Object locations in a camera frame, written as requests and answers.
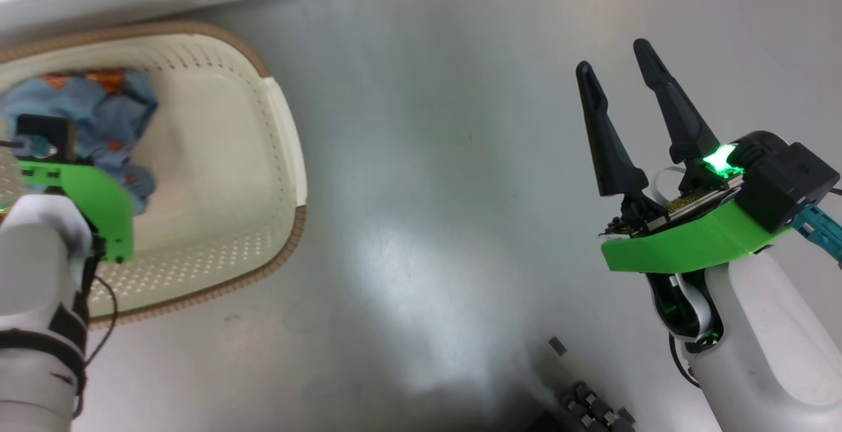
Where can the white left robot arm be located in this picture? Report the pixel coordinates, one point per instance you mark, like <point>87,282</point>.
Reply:
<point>33,267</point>

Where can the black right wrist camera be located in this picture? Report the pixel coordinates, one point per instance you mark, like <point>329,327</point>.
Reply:
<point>786,179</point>

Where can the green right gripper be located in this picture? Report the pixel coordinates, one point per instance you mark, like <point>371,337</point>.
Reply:
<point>684,241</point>

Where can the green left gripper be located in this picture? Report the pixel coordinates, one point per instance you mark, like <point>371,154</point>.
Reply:
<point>105,202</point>

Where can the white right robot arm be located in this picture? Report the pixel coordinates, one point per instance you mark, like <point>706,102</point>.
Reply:
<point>769,353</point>

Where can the blue patterned clothes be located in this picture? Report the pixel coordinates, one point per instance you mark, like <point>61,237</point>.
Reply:
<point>112,116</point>

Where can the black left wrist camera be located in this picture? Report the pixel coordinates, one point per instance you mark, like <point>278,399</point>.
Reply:
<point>49,128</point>

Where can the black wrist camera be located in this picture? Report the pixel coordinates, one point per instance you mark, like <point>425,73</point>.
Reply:
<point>49,128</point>
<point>786,179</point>

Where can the cream perforated laundry basket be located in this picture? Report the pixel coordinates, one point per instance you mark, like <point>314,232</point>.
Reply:
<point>217,156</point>

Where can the dark robot base hardware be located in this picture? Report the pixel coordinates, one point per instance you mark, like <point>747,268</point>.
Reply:
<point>592,409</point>

